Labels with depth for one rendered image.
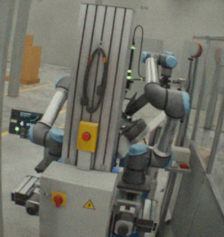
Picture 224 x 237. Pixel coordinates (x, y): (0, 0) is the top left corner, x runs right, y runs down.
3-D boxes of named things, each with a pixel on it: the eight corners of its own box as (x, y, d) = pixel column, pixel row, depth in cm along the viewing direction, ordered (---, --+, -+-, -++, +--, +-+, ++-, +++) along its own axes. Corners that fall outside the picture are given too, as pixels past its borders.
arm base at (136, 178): (144, 187, 198) (147, 172, 196) (120, 182, 199) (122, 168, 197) (145, 177, 213) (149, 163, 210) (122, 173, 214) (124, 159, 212)
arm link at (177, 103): (145, 157, 211) (164, 83, 177) (168, 160, 211) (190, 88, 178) (145, 171, 201) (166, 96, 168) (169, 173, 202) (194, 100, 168)
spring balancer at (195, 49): (190, 57, 312) (186, 55, 309) (192, 41, 308) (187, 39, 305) (202, 59, 299) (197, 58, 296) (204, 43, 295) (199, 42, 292)
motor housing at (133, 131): (128, 142, 307) (118, 131, 306) (147, 125, 302) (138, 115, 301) (127, 150, 285) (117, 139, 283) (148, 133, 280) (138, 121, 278)
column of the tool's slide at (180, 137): (159, 221, 353) (193, 57, 309) (163, 224, 347) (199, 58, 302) (155, 222, 350) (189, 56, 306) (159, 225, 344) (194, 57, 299)
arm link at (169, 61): (159, 66, 201) (157, 65, 211) (177, 69, 201) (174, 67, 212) (161, 54, 199) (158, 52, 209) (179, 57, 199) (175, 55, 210)
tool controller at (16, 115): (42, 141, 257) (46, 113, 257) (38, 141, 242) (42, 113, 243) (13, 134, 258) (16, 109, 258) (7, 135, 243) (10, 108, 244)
